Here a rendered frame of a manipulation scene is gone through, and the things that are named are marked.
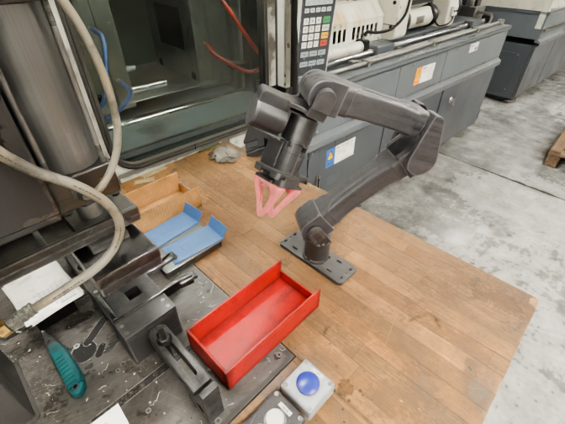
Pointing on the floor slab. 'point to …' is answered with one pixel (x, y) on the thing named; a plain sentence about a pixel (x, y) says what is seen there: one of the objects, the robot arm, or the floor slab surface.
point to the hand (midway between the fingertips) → (266, 212)
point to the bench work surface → (367, 306)
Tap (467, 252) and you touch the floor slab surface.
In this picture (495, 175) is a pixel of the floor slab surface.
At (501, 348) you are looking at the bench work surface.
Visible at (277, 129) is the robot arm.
